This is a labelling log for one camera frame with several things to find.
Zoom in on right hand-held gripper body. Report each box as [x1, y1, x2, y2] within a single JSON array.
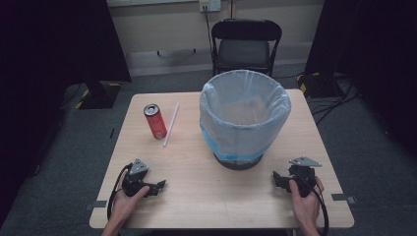
[[285, 155, 324, 199]]

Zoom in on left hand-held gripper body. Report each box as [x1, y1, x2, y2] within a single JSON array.
[[121, 158, 152, 198]]

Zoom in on black trash bin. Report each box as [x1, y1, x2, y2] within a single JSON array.
[[212, 151, 265, 171]]

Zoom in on trash bin with white liner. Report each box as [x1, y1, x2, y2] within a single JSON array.
[[199, 69, 292, 162]]

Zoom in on white straw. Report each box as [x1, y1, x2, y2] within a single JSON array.
[[162, 102, 181, 148]]

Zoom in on red drink can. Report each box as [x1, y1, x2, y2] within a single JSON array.
[[143, 103, 169, 141]]

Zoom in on person's left hand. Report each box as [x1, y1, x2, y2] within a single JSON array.
[[110, 176, 151, 227]]

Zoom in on person's right hand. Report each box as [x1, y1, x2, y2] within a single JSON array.
[[288, 179, 326, 228]]

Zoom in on grey tape strip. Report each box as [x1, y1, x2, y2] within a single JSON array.
[[83, 200, 108, 211], [330, 193, 358, 206]]

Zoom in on black stand base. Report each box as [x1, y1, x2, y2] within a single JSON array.
[[295, 72, 346, 99], [74, 81, 123, 111]]

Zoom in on black folding chair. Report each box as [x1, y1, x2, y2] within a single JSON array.
[[210, 18, 283, 79]]

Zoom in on black metal bar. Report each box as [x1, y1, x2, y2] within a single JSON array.
[[155, 47, 198, 56]]

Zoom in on black curtain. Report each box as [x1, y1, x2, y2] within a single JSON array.
[[304, 0, 417, 159], [0, 0, 133, 227]]

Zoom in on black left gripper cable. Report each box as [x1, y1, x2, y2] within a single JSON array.
[[106, 163, 133, 221]]

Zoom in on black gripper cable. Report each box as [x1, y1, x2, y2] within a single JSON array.
[[306, 181, 330, 236], [106, 163, 133, 221]]

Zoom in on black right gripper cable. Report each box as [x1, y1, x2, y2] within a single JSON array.
[[306, 181, 330, 236]]

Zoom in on black floor cables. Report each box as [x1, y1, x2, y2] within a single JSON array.
[[308, 73, 360, 126]]

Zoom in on black wall power cable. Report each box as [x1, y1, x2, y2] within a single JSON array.
[[203, 5, 214, 55]]

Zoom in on white wall outlet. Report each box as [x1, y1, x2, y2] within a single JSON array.
[[199, 0, 222, 14]]

